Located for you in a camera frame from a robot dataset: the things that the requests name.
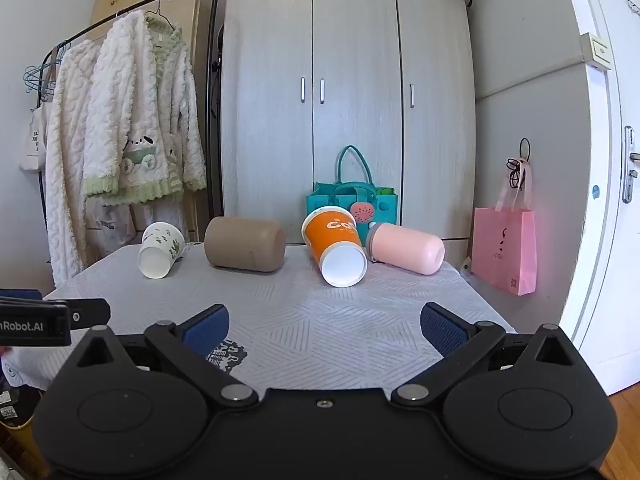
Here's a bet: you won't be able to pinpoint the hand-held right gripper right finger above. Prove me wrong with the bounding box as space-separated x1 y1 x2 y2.
391 302 587 406

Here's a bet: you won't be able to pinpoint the pink cup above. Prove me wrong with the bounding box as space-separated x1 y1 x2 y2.
366 222 446 276

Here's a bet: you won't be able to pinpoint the white fluffy robe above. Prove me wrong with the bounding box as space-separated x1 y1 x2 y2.
42 37 136 286

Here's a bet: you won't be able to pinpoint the black clothes rack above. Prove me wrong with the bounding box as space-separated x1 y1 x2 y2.
37 0 224 221

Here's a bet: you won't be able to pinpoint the orange paper cup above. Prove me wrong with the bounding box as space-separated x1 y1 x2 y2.
300 205 369 288

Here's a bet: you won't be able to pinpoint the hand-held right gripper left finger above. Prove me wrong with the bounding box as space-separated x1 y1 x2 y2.
67 304 260 406

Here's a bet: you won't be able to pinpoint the pink paper bag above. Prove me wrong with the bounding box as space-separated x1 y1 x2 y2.
472 158 538 297

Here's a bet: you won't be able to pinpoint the metal door handle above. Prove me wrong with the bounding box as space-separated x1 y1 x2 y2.
622 126 640 204

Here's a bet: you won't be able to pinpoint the light blue wire hangers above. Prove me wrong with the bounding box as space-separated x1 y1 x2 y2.
22 42 66 97

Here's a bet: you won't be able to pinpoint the white cloth tote bag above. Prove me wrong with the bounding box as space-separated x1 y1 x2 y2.
19 105 48 175

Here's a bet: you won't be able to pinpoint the black hair ties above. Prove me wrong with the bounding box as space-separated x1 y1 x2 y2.
506 137 532 191

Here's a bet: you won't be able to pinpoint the grey wooden wardrobe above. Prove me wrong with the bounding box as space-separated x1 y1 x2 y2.
220 0 477 247

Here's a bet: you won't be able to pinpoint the white patterned tablecloth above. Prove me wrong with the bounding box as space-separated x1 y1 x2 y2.
10 242 518 406

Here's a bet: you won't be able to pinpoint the white cup with green print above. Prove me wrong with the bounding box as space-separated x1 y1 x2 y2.
137 221 187 280

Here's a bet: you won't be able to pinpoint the white and green fluffy jacket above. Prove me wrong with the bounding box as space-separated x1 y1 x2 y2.
82 10 208 206

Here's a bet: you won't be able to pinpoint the grey printed garment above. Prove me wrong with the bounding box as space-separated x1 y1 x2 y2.
85 195 137 252

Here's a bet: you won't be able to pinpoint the white light switch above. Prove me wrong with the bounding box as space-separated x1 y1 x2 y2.
580 32 613 72

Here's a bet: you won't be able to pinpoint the white door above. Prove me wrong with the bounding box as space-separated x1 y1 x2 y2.
557 0 640 396

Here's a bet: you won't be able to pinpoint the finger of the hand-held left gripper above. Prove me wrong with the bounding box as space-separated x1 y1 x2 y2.
0 289 111 331

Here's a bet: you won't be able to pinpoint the watermelon bag charm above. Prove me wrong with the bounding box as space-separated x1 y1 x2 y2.
350 201 376 225

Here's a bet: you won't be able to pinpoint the brown cup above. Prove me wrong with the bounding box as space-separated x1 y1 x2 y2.
204 216 287 274

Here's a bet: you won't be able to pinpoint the teal tote bag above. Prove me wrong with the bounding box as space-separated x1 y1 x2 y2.
306 145 398 248

